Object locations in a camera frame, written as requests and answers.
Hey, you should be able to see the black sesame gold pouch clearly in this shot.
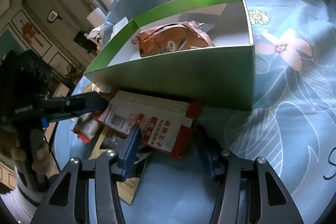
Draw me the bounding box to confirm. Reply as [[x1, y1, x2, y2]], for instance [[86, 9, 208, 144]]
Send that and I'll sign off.
[[90, 126, 152, 205]]

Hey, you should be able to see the red white snack packet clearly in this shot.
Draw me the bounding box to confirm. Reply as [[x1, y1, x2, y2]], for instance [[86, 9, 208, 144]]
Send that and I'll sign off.
[[72, 90, 202, 159]]

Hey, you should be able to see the orange brown snack packet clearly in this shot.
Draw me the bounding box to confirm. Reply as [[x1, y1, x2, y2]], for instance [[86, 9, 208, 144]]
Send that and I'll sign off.
[[131, 21, 214, 57]]

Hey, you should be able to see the person's left hand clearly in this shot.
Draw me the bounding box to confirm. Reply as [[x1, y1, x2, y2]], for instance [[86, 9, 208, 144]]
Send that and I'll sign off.
[[0, 126, 53, 177]]

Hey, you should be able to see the white lamp shade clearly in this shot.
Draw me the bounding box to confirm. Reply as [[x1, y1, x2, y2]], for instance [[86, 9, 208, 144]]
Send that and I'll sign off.
[[87, 7, 106, 28]]

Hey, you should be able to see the white tissue pack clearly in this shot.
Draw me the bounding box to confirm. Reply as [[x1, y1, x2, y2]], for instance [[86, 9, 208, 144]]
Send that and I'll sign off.
[[104, 17, 129, 44]]

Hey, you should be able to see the green cardboard box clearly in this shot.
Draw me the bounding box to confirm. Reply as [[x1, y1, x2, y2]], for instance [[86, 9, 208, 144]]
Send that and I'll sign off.
[[84, 0, 255, 110]]

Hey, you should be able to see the light blue floral bedsheet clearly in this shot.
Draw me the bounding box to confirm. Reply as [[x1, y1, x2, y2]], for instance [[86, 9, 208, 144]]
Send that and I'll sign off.
[[106, 0, 335, 223]]

